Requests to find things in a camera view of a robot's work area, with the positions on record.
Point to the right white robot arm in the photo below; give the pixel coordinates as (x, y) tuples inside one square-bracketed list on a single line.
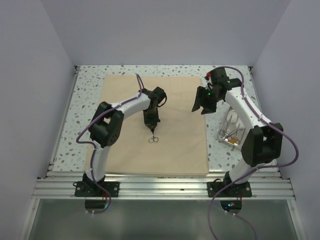
[(263, 142)]

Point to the beige cloth drape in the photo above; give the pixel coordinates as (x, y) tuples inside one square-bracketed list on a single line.
[(181, 149)]

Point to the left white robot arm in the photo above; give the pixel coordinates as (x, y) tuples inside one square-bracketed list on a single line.
[(106, 125)]

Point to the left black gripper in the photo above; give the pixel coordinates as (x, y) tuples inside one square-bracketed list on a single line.
[(151, 122)]

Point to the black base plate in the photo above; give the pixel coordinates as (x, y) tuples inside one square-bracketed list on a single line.
[(234, 191), (84, 190)]

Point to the stainless steel tray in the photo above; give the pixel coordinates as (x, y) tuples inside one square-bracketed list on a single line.
[(240, 135)]

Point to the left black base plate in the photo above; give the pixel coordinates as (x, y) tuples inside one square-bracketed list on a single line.
[(84, 190)]

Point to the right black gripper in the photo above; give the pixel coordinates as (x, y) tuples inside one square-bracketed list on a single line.
[(200, 97)]

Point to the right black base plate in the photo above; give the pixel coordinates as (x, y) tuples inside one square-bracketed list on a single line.
[(234, 191)]

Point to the steel scissors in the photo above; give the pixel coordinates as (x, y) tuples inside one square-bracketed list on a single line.
[(153, 139), (230, 133)]

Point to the brown plaster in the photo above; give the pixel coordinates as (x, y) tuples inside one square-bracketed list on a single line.
[(234, 140)]

